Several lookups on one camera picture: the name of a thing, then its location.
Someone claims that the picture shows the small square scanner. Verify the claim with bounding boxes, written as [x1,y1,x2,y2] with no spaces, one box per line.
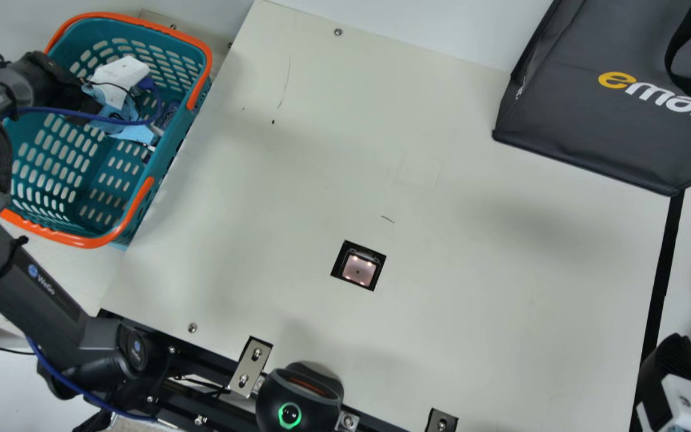
[330,240,387,292]

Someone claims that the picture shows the dark grey bag with straps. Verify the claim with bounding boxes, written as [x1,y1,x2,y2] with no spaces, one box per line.
[492,0,691,197]

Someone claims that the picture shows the blue cable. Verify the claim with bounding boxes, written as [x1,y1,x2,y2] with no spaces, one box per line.
[13,75,163,127]
[26,336,160,424]

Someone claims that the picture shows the black strip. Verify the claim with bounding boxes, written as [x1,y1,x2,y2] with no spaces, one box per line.
[630,191,685,432]

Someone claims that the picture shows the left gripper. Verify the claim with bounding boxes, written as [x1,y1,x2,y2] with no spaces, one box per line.
[82,83,160,146]

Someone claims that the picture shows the black device with green light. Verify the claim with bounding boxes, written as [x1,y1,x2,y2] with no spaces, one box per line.
[254,362,345,432]

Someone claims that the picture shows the teal shopping basket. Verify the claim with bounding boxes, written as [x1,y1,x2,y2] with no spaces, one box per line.
[0,12,213,250]

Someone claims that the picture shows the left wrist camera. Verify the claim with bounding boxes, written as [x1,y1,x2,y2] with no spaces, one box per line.
[89,56,151,110]

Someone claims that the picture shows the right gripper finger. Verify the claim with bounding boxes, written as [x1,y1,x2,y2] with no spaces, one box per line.
[636,333,691,432]

